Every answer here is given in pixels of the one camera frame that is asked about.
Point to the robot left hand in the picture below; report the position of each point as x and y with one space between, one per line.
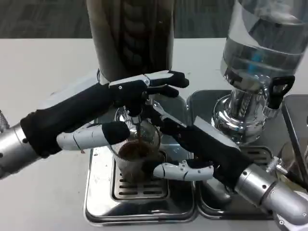
91 101

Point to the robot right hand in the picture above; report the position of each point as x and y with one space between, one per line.
211 144

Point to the clear ribbed glass cup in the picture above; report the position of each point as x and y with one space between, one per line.
134 151

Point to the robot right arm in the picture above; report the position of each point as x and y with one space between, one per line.
272 195

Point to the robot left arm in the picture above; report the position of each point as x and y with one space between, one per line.
14 149

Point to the steel drip tray grid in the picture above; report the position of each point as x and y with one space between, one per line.
255 154
144 190

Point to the dark coffee drink dispenser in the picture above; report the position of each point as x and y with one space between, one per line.
134 36

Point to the black tap of clear dispenser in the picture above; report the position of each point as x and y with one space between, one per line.
279 91

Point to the steel dispenser base tray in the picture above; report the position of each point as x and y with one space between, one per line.
294 120

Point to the clear water drink dispenser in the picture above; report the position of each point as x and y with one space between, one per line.
260 48

